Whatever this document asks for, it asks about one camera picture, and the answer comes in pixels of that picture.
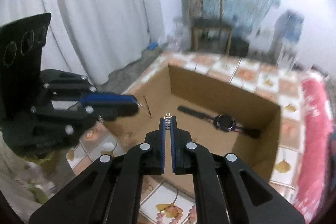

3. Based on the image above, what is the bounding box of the ginkgo patterned bed sheet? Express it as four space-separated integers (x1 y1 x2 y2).
65 52 308 224

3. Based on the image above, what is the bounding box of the blue water jug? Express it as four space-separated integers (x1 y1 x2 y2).
269 10 305 63

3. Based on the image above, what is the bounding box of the brown cardboard box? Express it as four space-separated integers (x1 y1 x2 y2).
101 64 282 197

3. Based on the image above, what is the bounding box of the black wrist watch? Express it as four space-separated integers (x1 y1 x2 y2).
177 106 261 139

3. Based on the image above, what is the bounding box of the pink floral blanket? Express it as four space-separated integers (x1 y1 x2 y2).
293 76 333 223

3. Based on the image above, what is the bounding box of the white curtain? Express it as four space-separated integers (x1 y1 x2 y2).
1 0 163 85

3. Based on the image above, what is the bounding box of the small gold earring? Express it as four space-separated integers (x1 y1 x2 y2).
164 113 172 131

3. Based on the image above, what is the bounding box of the wooden chair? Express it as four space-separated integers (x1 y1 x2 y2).
188 0 233 57

